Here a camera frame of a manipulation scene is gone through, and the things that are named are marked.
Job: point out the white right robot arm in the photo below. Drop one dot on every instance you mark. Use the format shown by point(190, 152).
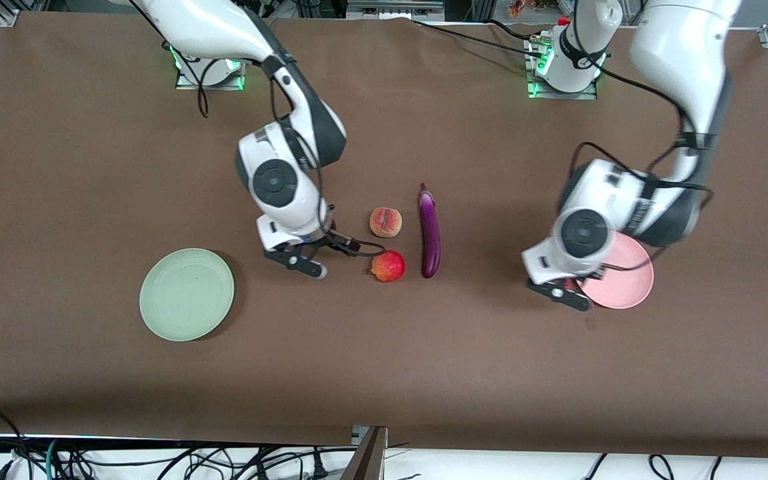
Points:
point(210, 26)

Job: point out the pale green plate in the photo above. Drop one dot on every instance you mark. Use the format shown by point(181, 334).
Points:
point(187, 294)

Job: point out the aluminium frame post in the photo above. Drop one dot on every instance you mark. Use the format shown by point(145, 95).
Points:
point(367, 460)

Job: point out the purple eggplant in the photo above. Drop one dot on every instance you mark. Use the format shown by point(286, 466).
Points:
point(430, 233)

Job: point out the brown table cover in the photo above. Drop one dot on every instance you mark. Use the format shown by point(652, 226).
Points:
point(384, 366)

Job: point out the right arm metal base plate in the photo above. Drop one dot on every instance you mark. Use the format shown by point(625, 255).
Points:
point(184, 84)

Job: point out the grey network switch box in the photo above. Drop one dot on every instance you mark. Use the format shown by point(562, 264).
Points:
point(394, 10)

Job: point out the red round fruit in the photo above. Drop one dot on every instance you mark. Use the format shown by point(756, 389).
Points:
point(388, 266)

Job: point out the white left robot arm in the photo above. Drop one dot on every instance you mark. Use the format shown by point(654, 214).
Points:
point(684, 46)

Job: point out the peach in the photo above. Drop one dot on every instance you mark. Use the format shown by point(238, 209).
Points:
point(385, 222)

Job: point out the pink plate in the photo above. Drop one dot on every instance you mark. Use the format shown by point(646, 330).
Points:
point(627, 286)

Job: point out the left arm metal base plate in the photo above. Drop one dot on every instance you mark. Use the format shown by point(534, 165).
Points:
point(587, 95)

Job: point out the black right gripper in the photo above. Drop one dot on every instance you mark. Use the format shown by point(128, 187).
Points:
point(332, 239)

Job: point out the orange toy pile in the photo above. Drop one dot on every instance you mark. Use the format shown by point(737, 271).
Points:
point(517, 8)

